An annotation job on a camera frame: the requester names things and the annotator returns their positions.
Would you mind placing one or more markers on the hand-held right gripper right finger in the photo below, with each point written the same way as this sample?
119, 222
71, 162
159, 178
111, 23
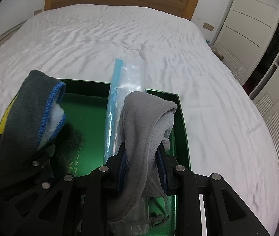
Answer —
162, 174

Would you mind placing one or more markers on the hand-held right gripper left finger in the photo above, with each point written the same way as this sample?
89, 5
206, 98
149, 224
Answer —
121, 169

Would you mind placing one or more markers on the grey towel with blue edge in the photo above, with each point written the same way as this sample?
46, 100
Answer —
28, 108

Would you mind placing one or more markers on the white bed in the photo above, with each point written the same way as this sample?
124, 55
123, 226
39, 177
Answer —
80, 41

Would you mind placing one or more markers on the wall switch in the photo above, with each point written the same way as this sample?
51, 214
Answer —
37, 11

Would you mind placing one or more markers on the yellow cloth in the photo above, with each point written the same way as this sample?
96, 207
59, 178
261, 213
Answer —
4, 120

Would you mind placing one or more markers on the grey face mask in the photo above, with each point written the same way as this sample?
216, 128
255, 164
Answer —
139, 127

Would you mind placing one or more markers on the wooden nightstand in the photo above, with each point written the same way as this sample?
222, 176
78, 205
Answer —
218, 52

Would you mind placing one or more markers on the wall socket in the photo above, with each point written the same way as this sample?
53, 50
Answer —
208, 26

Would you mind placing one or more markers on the clear zip bag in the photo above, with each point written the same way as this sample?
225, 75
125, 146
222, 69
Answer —
129, 78

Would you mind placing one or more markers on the green tray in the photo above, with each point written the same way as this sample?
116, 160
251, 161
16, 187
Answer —
85, 118

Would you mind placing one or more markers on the white louvered wardrobe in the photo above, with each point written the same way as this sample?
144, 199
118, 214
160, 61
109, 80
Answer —
252, 12

